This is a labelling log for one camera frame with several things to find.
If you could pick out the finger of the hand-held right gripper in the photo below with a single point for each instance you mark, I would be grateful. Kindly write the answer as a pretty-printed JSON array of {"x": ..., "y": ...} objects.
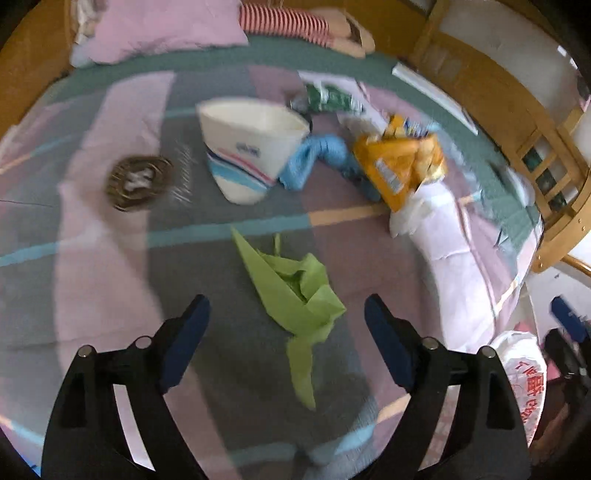
[
  {"x": 563, "y": 355},
  {"x": 572, "y": 318}
]

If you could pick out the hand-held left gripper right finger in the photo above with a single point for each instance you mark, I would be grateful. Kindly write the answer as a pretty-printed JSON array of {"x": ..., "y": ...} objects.
[{"x": 392, "y": 341}]

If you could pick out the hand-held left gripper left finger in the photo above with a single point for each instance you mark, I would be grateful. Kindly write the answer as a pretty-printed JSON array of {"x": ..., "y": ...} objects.
[{"x": 184, "y": 341}]

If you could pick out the red printed white plastic bag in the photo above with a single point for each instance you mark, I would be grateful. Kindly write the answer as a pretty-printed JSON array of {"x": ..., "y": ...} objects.
[{"x": 521, "y": 369}]

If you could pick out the green paper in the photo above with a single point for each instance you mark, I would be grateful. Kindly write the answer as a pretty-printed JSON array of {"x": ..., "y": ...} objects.
[{"x": 295, "y": 300}]

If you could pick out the yellow snack packet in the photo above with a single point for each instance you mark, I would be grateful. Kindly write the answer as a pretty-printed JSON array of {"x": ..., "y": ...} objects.
[{"x": 392, "y": 166}]

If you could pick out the striped white paper cup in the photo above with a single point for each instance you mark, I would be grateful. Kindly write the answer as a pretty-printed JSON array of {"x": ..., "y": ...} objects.
[{"x": 249, "y": 147}]

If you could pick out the green snack packet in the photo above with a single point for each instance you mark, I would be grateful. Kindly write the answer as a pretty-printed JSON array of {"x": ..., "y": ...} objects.
[{"x": 332, "y": 97}]

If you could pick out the wooden bunk ladder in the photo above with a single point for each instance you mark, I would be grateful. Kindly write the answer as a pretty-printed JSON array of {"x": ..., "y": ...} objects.
[{"x": 563, "y": 207}]

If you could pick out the plaid blanket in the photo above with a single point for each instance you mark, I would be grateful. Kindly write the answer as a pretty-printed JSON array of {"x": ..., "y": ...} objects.
[{"x": 92, "y": 277}]

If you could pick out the wooden bunk bed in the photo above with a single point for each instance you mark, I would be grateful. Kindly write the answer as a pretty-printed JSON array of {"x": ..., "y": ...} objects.
[{"x": 503, "y": 92}]

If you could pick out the white board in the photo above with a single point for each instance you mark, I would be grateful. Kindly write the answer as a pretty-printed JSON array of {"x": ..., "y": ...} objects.
[{"x": 434, "y": 97}]

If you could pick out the green bed mat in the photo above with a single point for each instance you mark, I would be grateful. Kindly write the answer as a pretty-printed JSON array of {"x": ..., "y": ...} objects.
[{"x": 295, "y": 55}]

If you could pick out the pink pillow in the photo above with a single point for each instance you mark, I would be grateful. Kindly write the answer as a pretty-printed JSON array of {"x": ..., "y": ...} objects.
[{"x": 161, "y": 27}]

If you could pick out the striped plush doll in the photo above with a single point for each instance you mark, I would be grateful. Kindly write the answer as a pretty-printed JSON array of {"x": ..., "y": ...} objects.
[{"x": 286, "y": 21}]

